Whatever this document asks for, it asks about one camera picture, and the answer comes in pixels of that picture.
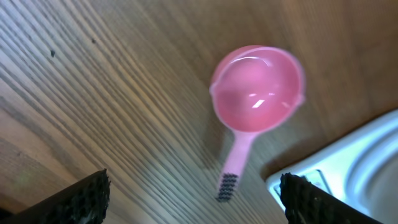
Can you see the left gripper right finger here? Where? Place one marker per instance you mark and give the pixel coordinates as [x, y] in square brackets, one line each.
[307, 204]

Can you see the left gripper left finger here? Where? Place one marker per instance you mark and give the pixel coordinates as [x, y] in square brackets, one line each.
[86, 201]

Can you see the pink measuring scoop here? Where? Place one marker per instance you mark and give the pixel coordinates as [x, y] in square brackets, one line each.
[254, 89]

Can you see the white digital kitchen scale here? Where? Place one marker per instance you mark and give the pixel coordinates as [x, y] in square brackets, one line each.
[360, 169]

